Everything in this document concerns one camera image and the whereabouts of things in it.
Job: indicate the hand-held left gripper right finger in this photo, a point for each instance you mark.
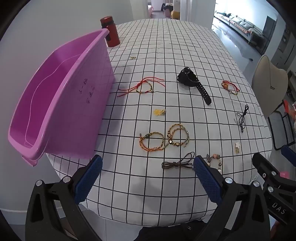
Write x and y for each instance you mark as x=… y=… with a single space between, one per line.
x=207 y=180

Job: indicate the white flower charm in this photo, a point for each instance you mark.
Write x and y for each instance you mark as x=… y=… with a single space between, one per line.
x=236 y=146

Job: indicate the beige chair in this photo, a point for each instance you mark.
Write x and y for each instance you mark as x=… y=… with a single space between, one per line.
x=268 y=88

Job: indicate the white checkered tablecloth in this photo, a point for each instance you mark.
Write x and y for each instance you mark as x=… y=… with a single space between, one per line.
x=148 y=67

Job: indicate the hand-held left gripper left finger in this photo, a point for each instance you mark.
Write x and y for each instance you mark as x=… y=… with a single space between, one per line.
x=89 y=179

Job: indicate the yellow flower pendant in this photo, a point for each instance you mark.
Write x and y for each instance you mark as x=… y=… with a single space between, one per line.
x=158 y=112

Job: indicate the yellow chair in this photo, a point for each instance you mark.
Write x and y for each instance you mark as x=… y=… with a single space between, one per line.
x=175 y=14

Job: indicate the grey sofa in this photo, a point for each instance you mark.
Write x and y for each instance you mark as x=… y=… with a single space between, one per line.
x=240 y=24

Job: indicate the black wrist watch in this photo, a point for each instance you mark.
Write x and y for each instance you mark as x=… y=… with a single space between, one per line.
x=188 y=77

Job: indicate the pink plastic basin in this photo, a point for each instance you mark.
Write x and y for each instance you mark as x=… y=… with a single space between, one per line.
x=69 y=97

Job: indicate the red water bottle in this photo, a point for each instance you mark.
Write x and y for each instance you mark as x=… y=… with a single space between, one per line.
x=112 y=32

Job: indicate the dark cabinet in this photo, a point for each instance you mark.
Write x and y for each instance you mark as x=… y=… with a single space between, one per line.
x=269 y=31

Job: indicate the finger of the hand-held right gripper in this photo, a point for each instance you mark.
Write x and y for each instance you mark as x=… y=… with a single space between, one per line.
x=289 y=154
x=268 y=172

